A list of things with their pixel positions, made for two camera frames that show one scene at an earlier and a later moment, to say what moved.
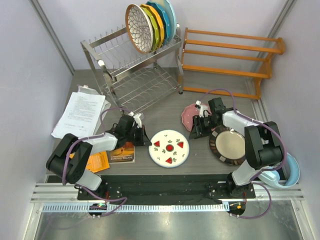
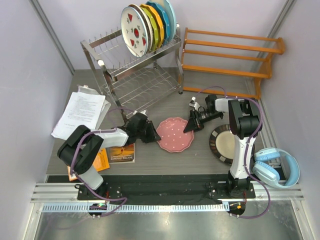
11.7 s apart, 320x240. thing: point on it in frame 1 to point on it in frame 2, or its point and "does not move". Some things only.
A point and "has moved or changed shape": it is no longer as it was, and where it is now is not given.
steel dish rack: (133, 78) does not move
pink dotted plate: (189, 112) has moved or changed shape
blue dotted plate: (165, 21) does not move
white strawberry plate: (169, 149) to (135, 31)
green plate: (155, 32) does not move
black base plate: (168, 189) does not move
